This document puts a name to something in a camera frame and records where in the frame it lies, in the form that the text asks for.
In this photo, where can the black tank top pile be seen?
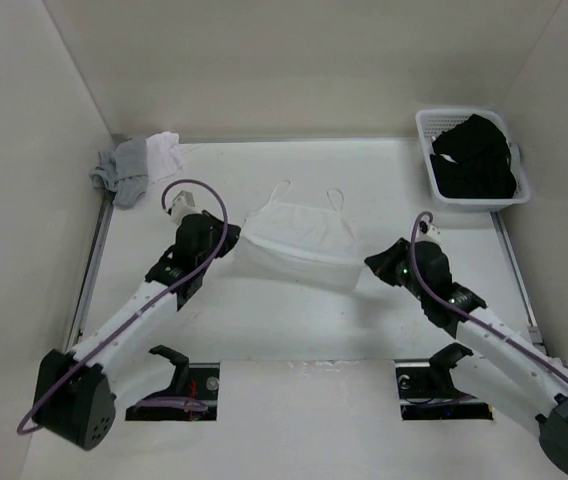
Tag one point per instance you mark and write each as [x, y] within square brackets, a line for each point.
[473, 161]

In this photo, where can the white plastic basket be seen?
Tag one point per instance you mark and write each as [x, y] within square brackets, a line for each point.
[431, 123]

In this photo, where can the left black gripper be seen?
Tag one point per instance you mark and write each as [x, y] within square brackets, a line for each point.
[234, 235]

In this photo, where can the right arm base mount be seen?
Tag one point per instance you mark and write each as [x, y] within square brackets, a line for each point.
[426, 391]

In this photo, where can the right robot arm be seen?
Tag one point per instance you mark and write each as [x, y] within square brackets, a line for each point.
[487, 359]

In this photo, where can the folded grey tank top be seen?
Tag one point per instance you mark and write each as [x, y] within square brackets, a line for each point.
[123, 172]

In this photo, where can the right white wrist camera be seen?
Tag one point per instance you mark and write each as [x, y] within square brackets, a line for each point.
[428, 232]

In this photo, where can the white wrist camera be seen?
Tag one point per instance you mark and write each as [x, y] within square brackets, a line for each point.
[428, 232]
[183, 204]

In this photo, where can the white tank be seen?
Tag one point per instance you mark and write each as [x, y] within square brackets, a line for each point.
[301, 243]
[164, 156]

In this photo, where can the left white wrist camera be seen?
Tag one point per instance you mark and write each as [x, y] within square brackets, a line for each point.
[183, 204]

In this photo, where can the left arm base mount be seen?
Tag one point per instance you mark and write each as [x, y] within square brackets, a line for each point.
[177, 390]

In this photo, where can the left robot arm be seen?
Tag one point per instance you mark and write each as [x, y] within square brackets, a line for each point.
[76, 396]

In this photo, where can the folded white tank top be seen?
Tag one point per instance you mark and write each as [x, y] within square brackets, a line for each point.
[164, 156]

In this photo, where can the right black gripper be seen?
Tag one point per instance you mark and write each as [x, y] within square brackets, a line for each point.
[381, 263]

